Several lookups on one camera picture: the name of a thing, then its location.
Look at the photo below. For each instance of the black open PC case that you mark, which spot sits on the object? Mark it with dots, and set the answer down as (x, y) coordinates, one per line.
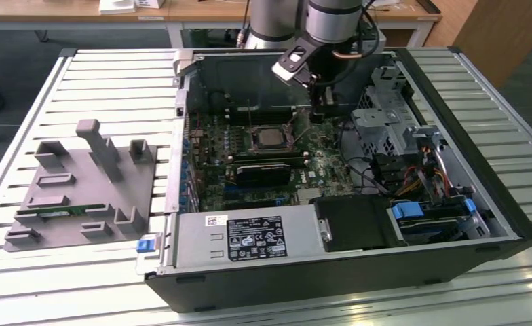
(294, 292)

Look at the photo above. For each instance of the blue disk carrier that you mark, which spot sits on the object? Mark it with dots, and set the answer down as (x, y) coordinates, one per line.
(407, 210)

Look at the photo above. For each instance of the green RAM stick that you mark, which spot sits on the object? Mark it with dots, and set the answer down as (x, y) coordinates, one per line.
(58, 211)

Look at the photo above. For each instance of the blue case latch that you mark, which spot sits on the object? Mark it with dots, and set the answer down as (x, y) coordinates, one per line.
(146, 246)

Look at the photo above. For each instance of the silver CPU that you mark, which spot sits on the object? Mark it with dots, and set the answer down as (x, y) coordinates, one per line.
(274, 136)

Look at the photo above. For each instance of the black plastic shroud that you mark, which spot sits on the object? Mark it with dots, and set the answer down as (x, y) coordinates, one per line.
(361, 220)

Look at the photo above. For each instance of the silver chipset heatsink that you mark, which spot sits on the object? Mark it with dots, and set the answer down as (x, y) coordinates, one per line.
(309, 197)

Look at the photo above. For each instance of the white box with print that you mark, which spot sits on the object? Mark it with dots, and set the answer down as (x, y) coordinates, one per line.
(151, 3)

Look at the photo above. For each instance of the white cardboard box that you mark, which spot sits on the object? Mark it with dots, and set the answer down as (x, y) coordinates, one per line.
(116, 8)

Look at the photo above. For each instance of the silver metal latch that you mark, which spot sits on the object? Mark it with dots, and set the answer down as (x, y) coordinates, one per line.
(326, 231)

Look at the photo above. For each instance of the black RAM slot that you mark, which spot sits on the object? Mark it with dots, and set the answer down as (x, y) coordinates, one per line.
(266, 155)
(266, 164)
(239, 111)
(239, 107)
(266, 158)
(266, 161)
(239, 120)
(239, 116)

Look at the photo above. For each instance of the metal drive cage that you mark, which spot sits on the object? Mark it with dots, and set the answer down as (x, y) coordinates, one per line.
(383, 117)

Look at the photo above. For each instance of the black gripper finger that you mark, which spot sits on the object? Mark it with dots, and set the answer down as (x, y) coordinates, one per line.
(318, 108)

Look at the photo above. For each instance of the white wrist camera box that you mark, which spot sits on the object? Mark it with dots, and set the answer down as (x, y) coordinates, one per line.
(289, 69)

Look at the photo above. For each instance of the CPU socket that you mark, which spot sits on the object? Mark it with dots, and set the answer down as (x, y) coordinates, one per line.
(254, 147)

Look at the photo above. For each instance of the small blue plastic clip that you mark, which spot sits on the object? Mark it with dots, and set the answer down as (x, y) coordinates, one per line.
(470, 205)

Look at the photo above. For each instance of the grey parts rack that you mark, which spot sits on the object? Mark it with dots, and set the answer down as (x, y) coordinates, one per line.
(80, 193)

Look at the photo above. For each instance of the wooden cabinet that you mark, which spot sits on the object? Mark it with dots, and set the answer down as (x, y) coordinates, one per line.
(497, 34)

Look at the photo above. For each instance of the green motherboard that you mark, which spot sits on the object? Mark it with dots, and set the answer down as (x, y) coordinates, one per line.
(334, 169)

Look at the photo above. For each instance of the wooden desk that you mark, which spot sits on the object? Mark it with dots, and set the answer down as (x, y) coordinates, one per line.
(44, 17)

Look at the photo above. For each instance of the silver power supply unit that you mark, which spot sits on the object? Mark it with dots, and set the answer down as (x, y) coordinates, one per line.
(194, 244)

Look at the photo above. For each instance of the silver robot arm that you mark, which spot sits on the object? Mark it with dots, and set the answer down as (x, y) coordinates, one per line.
(334, 20)

